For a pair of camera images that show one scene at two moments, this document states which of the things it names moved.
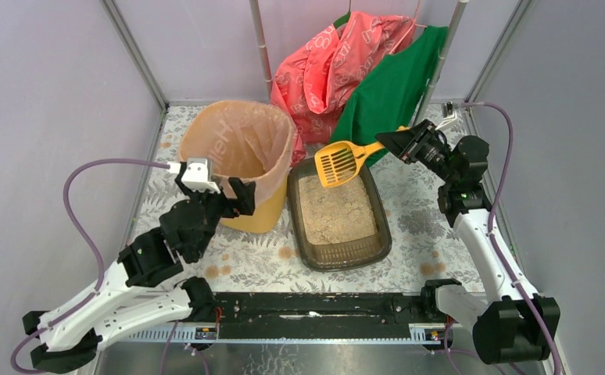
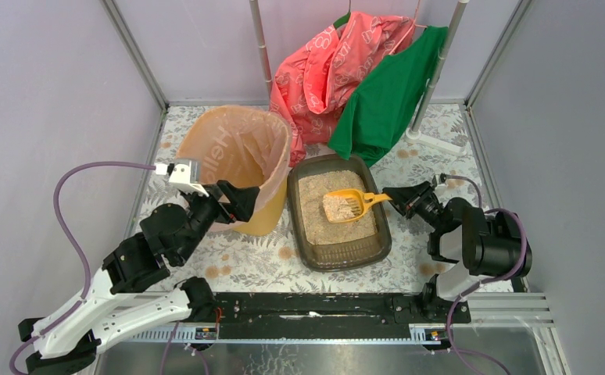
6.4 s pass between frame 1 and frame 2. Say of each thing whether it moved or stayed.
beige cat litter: stayed
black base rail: stayed
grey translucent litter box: stayed
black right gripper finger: moved
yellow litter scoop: moved
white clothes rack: stayed
